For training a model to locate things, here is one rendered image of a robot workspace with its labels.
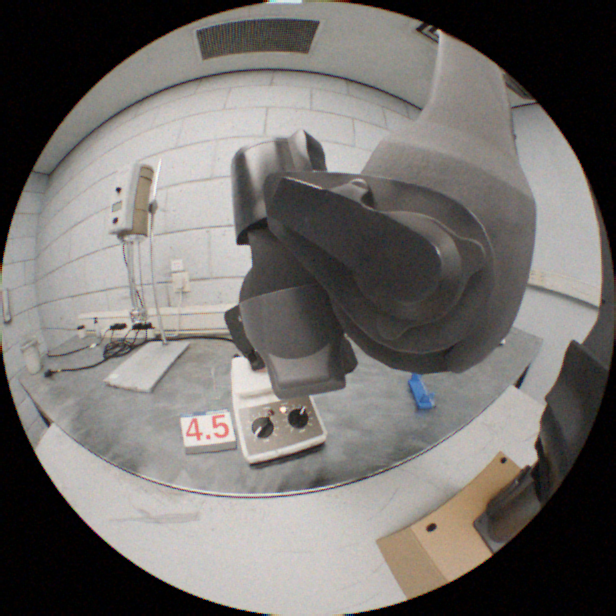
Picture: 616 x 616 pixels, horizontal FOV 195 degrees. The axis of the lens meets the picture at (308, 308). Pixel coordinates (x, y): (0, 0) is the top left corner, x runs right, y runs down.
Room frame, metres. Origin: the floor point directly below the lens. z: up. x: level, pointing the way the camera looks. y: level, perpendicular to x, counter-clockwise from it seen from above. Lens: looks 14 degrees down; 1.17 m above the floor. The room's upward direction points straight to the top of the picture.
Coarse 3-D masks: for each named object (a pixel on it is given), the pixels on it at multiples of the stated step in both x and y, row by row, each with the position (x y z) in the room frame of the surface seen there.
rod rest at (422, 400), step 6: (414, 378) 0.32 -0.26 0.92; (414, 384) 0.30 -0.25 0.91; (420, 384) 0.30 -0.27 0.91; (414, 390) 0.28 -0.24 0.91; (420, 390) 0.28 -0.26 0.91; (414, 396) 0.27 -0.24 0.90; (420, 396) 0.26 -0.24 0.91; (426, 396) 0.24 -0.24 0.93; (432, 396) 0.23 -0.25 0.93; (420, 402) 0.24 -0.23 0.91; (426, 402) 0.24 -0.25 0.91; (420, 408) 0.23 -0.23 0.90; (426, 408) 0.23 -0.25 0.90
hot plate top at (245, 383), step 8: (232, 360) 0.30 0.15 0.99; (240, 360) 0.30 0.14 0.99; (232, 368) 0.27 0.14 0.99; (240, 368) 0.27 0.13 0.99; (240, 376) 0.25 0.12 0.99; (248, 376) 0.25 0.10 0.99; (256, 376) 0.25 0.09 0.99; (264, 376) 0.25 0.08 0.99; (240, 384) 0.23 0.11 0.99; (248, 384) 0.23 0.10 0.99; (256, 384) 0.23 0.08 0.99; (264, 384) 0.23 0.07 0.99; (240, 392) 0.21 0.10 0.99; (248, 392) 0.21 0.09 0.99; (256, 392) 0.22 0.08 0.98
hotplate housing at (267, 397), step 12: (252, 396) 0.22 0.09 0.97; (264, 396) 0.22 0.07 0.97; (240, 408) 0.19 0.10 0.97; (240, 432) 0.16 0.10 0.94; (324, 432) 0.18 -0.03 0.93; (300, 444) 0.16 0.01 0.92; (312, 444) 0.17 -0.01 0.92; (252, 456) 0.14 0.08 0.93; (264, 456) 0.14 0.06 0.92; (276, 456) 0.15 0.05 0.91
